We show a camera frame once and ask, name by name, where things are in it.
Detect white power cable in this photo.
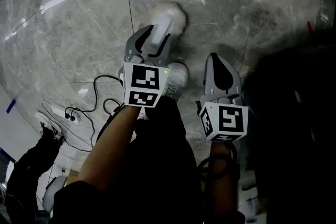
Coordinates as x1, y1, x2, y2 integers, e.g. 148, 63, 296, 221
40, 101, 93, 153

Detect white power strip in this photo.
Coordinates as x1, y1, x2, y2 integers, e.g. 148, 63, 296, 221
41, 101, 79, 124

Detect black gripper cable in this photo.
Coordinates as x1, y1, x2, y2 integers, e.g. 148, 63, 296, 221
196, 143, 239, 183

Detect person's left forearm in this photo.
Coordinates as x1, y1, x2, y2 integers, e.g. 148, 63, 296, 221
77, 104, 142, 192

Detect person's black printed shirt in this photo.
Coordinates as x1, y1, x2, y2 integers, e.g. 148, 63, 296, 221
52, 179, 246, 224

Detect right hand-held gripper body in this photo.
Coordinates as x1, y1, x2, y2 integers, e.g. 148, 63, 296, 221
198, 93, 249, 143

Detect person's white shoe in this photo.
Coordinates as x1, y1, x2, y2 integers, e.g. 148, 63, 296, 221
160, 61, 190, 102

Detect grey office chair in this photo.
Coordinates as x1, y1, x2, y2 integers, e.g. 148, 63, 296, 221
41, 175, 69, 215

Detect person's right forearm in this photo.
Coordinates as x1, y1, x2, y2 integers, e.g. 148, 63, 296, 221
207, 140, 238, 216

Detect black power cable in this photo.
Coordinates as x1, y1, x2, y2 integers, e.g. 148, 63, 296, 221
64, 74, 125, 153

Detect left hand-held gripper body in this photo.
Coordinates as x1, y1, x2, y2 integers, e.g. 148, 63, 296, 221
122, 52, 171, 109

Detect person's black trousers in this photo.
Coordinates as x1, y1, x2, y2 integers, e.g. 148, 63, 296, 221
131, 97, 204, 218

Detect blue tape strip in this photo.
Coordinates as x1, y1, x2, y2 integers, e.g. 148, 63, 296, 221
6, 98, 19, 114

